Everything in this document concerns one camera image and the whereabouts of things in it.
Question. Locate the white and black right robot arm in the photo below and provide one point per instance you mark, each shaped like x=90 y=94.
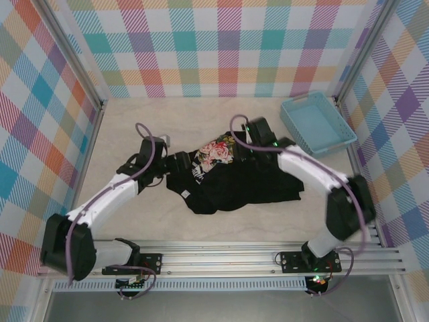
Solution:
x=301 y=164

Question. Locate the black floral print t-shirt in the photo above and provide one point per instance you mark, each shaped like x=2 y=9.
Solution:
x=241 y=188

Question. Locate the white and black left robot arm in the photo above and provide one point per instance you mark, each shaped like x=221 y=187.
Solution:
x=107 y=198

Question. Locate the light blue plastic basket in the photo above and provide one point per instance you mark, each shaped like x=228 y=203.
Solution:
x=315 y=124

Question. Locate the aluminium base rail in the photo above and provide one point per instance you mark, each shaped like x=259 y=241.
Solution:
x=218 y=261

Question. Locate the small electronics board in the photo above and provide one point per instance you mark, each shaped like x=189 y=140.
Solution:
x=318 y=281
x=132 y=285

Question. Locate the aluminium corner post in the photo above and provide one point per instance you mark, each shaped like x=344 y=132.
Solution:
x=365 y=50
x=72 y=53

